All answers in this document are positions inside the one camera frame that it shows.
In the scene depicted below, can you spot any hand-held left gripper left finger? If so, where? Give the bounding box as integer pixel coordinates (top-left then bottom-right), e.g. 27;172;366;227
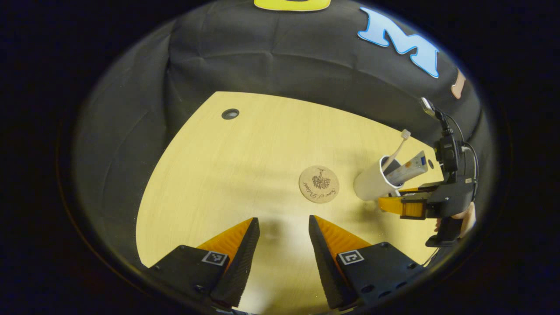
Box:
142;217;260;309

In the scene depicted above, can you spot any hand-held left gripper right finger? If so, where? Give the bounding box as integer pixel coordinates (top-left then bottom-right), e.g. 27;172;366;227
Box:
308;215;427;310

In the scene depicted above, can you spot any white toothpaste tube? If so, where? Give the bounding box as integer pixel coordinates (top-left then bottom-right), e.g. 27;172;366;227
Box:
385;151;428;186

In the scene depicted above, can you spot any white cup with wooden handle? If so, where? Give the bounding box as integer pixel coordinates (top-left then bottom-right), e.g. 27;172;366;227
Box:
353;155;405;202

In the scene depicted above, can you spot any round wooden coaster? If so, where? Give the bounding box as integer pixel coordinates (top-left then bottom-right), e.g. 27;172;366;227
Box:
299;165;340;204

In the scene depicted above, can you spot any black backdrop cloth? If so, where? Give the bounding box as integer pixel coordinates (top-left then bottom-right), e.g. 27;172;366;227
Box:
72;0;497;267

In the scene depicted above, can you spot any black cable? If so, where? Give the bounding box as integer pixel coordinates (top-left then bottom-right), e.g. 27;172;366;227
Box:
446;115;480;189

